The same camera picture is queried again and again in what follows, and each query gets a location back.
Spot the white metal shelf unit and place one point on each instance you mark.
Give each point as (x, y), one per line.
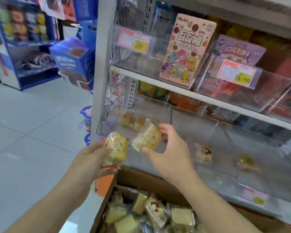
(101, 70)

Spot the small wrapped brown cake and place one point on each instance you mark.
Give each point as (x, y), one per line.
(126, 118)
(138, 123)

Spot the blue carton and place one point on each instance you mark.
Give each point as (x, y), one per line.
(86, 8)

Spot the wrapped cake with dark topping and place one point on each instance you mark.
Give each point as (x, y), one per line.
(203, 154)

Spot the person's left hand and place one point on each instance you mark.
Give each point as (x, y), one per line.
(84, 164)

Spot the wrapped yellow round snack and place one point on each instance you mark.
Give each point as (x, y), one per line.
(247, 162)

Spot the brown cardboard box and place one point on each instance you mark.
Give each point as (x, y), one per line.
(145, 179)

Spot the green and yellow snack packets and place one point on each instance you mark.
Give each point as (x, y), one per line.
(151, 90)

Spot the purple snack packet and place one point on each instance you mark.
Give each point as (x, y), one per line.
(237, 49)

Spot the person's right thumb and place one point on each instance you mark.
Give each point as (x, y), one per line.
(150, 154)

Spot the person's left forearm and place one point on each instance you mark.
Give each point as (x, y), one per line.
(48, 208)

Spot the clear acrylic shelf bin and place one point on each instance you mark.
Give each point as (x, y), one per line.
(140, 63)
(276, 172)
(198, 128)
(264, 94)
(155, 109)
(286, 106)

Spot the red and yellow price label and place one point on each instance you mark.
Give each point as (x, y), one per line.
(133, 41)
(254, 197)
(236, 72)

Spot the orange snack packets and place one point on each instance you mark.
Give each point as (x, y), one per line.
(186, 101)

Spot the person's right forearm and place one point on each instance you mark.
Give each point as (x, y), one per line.
(215, 208)

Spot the yellow sponge cake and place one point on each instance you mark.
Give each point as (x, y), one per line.
(148, 137)

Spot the blue hanging snack packets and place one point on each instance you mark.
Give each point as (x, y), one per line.
(87, 116)

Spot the person's left thumb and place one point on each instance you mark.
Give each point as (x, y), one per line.
(99, 149)

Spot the blue display stand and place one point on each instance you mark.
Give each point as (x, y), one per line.
(26, 46)

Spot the stacked blue snack boxes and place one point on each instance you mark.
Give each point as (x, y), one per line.
(72, 63)

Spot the person's right hand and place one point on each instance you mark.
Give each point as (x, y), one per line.
(174, 160)

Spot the pink cartoon snack box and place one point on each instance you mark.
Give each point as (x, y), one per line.
(186, 48)

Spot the pile of wrapped cake packets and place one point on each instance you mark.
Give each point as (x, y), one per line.
(150, 213)

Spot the cake with red label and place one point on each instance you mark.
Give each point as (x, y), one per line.
(118, 148)

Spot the orange shelf base panel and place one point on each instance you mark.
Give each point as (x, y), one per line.
(104, 185)

